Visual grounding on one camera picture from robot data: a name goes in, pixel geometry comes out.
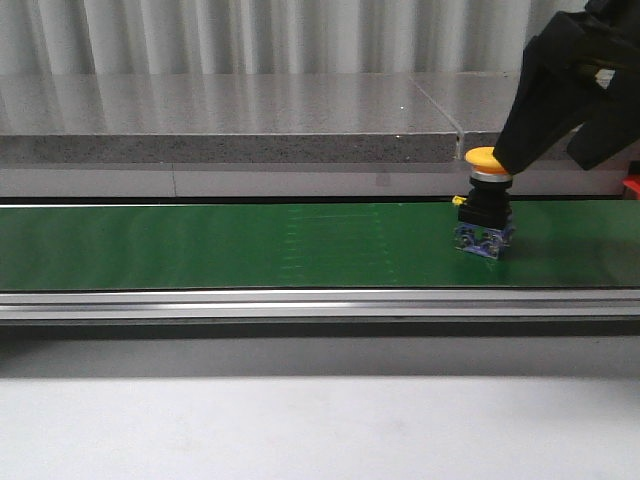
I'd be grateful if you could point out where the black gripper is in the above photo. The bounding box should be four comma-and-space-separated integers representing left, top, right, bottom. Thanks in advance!
493, 1, 639, 175

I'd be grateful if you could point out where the yellow mushroom push button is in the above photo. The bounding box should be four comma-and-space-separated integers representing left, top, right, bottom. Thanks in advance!
452, 146, 514, 259

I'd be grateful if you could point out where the red plastic tray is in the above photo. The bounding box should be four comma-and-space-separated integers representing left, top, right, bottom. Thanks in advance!
622, 175, 640, 201

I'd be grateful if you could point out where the green conveyor belt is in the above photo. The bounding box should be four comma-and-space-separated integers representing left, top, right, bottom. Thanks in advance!
1, 200, 639, 291

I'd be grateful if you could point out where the grey stone slab left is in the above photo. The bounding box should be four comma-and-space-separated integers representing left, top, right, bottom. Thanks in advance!
1, 74, 458, 165

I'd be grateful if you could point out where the white pleated curtain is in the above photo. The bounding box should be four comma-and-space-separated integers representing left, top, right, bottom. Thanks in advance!
1, 1, 582, 75

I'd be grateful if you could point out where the aluminium conveyor side rail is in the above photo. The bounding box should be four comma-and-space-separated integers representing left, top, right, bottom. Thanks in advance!
1, 288, 639, 327

